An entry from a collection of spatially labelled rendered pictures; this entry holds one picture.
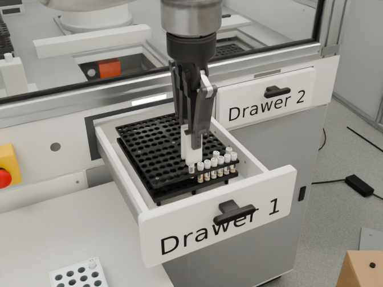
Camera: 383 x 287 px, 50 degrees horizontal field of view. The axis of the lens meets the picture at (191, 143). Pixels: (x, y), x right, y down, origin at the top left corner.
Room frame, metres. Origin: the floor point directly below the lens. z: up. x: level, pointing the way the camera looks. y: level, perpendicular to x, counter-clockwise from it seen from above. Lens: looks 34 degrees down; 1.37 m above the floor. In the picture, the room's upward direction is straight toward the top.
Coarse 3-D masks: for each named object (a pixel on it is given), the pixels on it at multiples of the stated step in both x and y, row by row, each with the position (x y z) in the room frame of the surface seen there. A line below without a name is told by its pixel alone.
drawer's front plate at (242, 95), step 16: (256, 80) 0.93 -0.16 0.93; (272, 80) 0.94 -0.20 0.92; (288, 80) 0.96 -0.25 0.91; (304, 80) 0.98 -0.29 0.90; (224, 96) 0.88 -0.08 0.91; (240, 96) 0.90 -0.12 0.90; (256, 96) 0.92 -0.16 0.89; (288, 96) 0.96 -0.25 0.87; (304, 96) 0.99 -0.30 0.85; (224, 112) 0.88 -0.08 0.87; (240, 112) 0.90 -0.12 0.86; (272, 112) 0.94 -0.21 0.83
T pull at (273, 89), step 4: (268, 88) 0.92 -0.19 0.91; (272, 88) 0.92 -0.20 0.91; (276, 88) 0.92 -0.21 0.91; (284, 88) 0.92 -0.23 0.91; (288, 88) 0.92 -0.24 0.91; (268, 92) 0.90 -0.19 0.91; (272, 92) 0.90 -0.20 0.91; (276, 92) 0.90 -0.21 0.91; (280, 92) 0.91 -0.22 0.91; (284, 92) 0.91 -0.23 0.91; (288, 92) 0.92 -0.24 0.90; (264, 96) 0.89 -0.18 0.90; (268, 96) 0.89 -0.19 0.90; (272, 96) 0.90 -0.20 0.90
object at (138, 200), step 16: (144, 112) 0.83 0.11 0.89; (160, 112) 0.84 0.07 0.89; (96, 128) 0.76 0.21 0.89; (112, 128) 0.79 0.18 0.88; (224, 128) 0.76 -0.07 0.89; (112, 144) 0.79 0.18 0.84; (224, 144) 0.74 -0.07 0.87; (240, 144) 0.70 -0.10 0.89; (112, 160) 0.65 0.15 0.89; (240, 160) 0.68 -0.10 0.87; (256, 160) 0.64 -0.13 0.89; (112, 176) 0.66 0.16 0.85; (128, 176) 0.60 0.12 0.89; (240, 176) 0.67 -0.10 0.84; (128, 192) 0.57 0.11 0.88; (144, 192) 0.62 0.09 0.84; (144, 208) 0.51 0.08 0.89
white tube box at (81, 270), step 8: (80, 264) 0.48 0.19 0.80; (96, 264) 0.48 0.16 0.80; (56, 272) 0.46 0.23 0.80; (64, 272) 0.46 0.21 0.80; (72, 272) 0.46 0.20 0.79; (80, 272) 0.47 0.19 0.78; (88, 272) 0.46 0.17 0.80; (96, 272) 0.46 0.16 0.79; (56, 280) 0.45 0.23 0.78; (64, 280) 0.44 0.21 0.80; (72, 280) 0.45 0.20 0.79; (80, 280) 0.45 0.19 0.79; (88, 280) 0.44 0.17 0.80; (96, 280) 0.44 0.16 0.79; (104, 280) 0.44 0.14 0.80
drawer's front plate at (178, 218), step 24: (288, 168) 0.57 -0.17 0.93; (216, 192) 0.51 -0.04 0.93; (240, 192) 0.52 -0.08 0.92; (264, 192) 0.54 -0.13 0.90; (288, 192) 0.57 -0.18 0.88; (144, 216) 0.45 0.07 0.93; (168, 216) 0.46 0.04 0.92; (192, 216) 0.48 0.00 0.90; (264, 216) 0.55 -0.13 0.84; (144, 240) 0.45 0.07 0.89; (168, 240) 0.46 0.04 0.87; (192, 240) 0.48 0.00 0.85; (216, 240) 0.50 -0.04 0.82
